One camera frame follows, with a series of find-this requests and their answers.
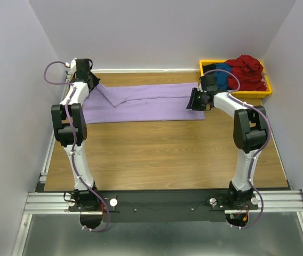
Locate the purple t shirt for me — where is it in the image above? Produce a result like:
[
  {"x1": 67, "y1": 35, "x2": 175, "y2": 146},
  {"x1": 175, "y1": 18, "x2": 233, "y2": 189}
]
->
[{"x1": 83, "y1": 83, "x2": 205, "y2": 124}]

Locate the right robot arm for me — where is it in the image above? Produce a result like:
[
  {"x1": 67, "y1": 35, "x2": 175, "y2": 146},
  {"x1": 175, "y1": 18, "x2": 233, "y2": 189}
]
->
[{"x1": 186, "y1": 74, "x2": 270, "y2": 209}]

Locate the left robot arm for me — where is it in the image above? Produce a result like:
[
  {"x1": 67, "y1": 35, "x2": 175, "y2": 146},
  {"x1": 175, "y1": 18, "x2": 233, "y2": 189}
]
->
[{"x1": 51, "y1": 58, "x2": 100, "y2": 211}]

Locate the blue t shirt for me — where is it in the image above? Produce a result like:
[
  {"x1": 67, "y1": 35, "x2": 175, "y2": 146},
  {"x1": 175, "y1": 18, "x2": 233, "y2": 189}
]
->
[{"x1": 214, "y1": 62, "x2": 232, "y2": 90}]

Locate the black t shirt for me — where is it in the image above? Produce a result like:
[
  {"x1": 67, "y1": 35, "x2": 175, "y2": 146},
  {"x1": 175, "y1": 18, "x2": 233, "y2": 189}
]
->
[{"x1": 202, "y1": 63, "x2": 217, "y2": 76}]

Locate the yellow plastic bin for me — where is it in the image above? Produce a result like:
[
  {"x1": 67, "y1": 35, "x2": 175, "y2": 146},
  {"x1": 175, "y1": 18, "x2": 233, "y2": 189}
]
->
[{"x1": 199, "y1": 59, "x2": 273, "y2": 99}]

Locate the red t shirt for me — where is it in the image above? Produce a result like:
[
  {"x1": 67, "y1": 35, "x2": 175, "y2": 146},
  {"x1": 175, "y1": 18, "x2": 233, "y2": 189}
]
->
[{"x1": 225, "y1": 54, "x2": 266, "y2": 91}]

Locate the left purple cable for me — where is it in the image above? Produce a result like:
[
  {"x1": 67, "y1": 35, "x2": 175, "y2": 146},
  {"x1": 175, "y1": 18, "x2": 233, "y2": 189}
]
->
[{"x1": 43, "y1": 60, "x2": 111, "y2": 233}]

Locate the purple cable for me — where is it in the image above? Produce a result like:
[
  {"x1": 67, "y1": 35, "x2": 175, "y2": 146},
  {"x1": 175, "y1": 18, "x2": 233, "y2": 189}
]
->
[
  {"x1": 43, "y1": 60, "x2": 111, "y2": 233},
  {"x1": 200, "y1": 69, "x2": 272, "y2": 230}
]

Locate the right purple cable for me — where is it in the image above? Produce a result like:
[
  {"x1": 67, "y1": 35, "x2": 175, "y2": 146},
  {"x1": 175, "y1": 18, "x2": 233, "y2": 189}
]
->
[{"x1": 200, "y1": 69, "x2": 272, "y2": 230}]

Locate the black mounting base plate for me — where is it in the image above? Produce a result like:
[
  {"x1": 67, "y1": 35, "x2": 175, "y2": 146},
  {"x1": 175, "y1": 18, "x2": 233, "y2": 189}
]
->
[{"x1": 67, "y1": 189, "x2": 259, "y2": 226}]

